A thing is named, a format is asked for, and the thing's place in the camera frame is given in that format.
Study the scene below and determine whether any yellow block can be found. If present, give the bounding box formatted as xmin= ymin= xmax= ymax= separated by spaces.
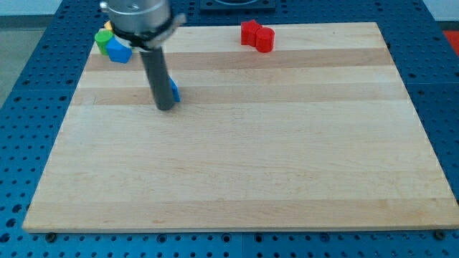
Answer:
xmin=104 ymin=21 xmax=113 ymax=31

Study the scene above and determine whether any red cylinder block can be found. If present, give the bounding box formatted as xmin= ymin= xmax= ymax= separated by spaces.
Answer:
xmin=255 ymin=27 xmax=275 ymax=53

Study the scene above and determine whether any green cylinder block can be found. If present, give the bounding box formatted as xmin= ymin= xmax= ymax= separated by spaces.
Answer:
xmin=94 ymin=30 xmax=113 ymax=56

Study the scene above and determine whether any blue pentagon block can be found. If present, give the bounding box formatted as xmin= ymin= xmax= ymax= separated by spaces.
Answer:
xmin=105 ymin=38 xmax=132 ymax=64

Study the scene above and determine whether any red star block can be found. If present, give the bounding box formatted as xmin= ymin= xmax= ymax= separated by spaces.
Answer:
xmin=240 ymin=19 xmax=262 ymax=47

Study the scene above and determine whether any light wooden board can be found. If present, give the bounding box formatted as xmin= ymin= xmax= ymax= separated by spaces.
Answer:
xmin=22 ymin=22 xmax=458 ymax=233

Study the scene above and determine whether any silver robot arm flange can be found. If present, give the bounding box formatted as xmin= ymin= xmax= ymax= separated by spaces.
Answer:
xmin=100 ymin=0 xmax=186 ymax=52

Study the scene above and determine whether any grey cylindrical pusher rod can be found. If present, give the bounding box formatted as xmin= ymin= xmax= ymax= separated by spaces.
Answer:
xmin=141 ymin=47 xmax=175 ymax=111

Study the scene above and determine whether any blue triangle block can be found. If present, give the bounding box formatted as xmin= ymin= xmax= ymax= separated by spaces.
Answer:
xmin=169 ymin=77 xmax=181 ymax=102

